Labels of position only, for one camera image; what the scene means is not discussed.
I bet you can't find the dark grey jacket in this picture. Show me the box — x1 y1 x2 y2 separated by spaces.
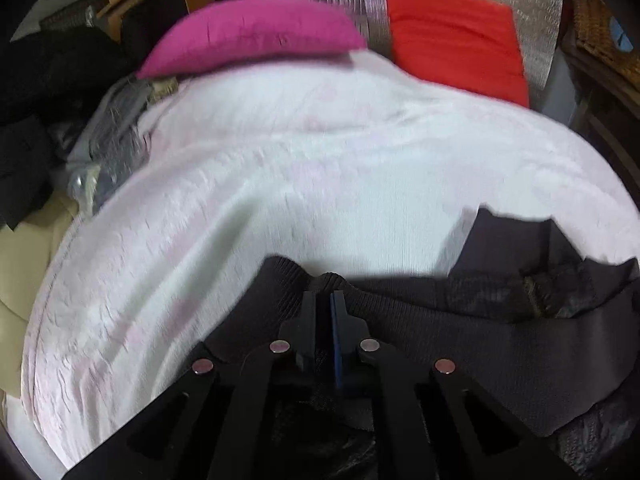
204 204 640 480

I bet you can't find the black clothes pile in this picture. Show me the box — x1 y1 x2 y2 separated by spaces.
1 27 134 229

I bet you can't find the white bed cover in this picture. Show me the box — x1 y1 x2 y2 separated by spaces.
22 51 639 467

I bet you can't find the beige leather armchair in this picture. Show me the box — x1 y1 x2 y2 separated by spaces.
0 192 79 398

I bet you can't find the wooden shelf unit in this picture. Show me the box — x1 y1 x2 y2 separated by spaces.
561 44 639 206

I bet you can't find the red cushion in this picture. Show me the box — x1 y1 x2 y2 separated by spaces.
386 0 529 107

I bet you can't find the magenta pillow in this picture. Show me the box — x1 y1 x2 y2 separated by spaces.
137 0 367 79

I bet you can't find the wicker basket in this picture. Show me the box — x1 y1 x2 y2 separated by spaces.
573 0 639 88

